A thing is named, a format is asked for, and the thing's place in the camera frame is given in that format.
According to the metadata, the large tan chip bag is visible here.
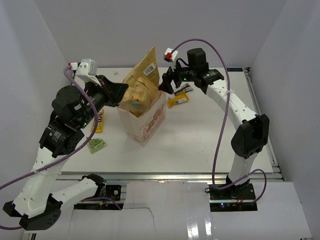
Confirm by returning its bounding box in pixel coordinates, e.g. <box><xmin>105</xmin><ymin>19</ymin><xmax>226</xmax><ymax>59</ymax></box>
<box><xmin>119</xmin><ymin>46</ymin><xmax>160</xmax><ymax>117</ymax></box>

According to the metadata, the right blue table label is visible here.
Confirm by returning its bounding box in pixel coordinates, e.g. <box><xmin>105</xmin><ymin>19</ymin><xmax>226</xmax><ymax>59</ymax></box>
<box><xmin>227</xmin><ymin>67</ymin><xmax>243</xmax><ymax>72</ymax></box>

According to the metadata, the small green candy packet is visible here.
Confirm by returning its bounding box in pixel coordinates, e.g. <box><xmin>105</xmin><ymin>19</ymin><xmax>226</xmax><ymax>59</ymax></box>
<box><xmin>87</xmin><ymin>138</ymin><xmax>107</xmax><ymax>155</ymax></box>

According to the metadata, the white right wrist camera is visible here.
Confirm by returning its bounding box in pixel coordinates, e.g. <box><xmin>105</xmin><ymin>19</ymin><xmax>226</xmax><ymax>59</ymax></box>
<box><xmin>163</xmin><ymin>48</ymin><xmax>179</xmax><ymax>72</ymax></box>

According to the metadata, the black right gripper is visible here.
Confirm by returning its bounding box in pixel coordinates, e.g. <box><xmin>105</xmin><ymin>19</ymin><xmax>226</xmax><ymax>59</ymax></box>
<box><xmin>158</xmin><ymin>57</ymin><xmax>197</xmax><ymax>95</ymax></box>

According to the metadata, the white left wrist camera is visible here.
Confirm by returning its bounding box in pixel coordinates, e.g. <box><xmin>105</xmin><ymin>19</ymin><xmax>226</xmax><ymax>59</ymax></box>
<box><xmin>68</xmin><ymin>58</ymin><xmax>101</xmax><ymax>86</ymax></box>

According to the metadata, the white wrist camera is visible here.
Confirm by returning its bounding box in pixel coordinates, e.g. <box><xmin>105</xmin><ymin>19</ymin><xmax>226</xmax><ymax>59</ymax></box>
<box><xmin>163</xmin><ymin>48</ymin><xmax>179</xmax><ymax>72</ymax></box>
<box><xmin>68</xmin><ymin>58</ymin><xmax>101</xmax><ymax>86</ymax></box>

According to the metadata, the aluminium table front rail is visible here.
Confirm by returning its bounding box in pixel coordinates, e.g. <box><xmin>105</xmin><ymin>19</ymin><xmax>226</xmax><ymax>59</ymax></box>
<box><xmin>57</xmin><ymin>172</ymin><xmax>282</xmax><ymax>181</ymax></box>

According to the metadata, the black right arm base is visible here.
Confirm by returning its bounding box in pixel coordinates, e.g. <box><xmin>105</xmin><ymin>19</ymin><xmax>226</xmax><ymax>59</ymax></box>
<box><xmin>204</xmin><ymin>183</ymin><xmax>258</xmax><ymax>213</ymax></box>

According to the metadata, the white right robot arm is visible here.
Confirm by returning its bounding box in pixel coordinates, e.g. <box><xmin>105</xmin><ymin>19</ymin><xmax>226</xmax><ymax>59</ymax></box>
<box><xmin>158</xmin><ymin>48</ymin><xmax>270</xmax><ymax>200</ymax></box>

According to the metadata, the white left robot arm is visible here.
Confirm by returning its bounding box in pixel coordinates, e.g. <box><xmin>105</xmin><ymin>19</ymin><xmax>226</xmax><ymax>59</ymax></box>
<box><xmin>3</xmin><ymin>75</ymin><xmax>129</xmax><ymax>231</ymax></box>

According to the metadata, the yellow M&M's candy pack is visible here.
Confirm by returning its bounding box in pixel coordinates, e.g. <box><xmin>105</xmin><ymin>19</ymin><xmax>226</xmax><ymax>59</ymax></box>
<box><xmin>95</xmin><ymin>109</ymin><xmax>105</xmax><ymax>133</ymax></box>

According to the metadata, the yellow snack bar wrapper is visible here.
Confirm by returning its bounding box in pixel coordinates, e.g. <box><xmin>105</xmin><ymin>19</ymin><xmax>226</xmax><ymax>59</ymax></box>
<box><xmin>167</xmin><ymin>92</ymin><xmax>189</xmax><ymax>109</ymax></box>

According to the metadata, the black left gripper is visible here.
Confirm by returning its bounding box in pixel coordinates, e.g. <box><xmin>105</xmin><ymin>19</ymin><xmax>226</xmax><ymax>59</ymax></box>
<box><xmin>77</xmin><ymin>74</ymin><xmax>129</xmax><ymax>129</ymax></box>

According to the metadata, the brown chocolate bar wrapper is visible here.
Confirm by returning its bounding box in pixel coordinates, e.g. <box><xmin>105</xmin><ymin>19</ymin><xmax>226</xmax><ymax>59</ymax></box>
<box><xmin>174</xmin><ymin>83</ymin><xmax>194</xmax><ymax>96</ymax></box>

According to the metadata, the beige paper gift bag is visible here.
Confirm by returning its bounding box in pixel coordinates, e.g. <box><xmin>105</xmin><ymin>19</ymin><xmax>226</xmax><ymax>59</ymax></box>
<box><xmin>117</xmin><ymin>91</ymin><xmax>167</xmax><ymax>146</ymax></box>

